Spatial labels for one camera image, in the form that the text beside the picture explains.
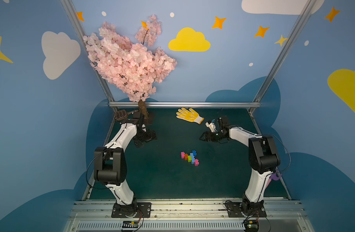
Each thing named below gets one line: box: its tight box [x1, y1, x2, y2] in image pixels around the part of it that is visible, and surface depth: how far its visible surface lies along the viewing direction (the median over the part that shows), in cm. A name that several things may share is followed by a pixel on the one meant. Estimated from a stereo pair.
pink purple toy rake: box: [265, 173, 283, 189], surface depth 87 cm
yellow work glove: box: [176, 107, 205, 125], surface depth 121 cm
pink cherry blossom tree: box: [82, 14, 178, 120], surface depth 76 cm
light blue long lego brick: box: [189, 152, 195, 165], surface depth 93 cm
